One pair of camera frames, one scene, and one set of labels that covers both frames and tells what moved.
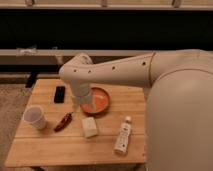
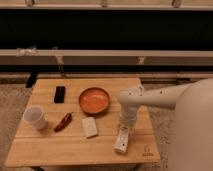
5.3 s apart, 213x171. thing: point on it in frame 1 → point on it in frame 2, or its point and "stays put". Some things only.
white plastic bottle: (123, 136) stays put
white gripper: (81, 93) → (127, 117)
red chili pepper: (64, 122) stays put
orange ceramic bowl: (100, 101) stays put
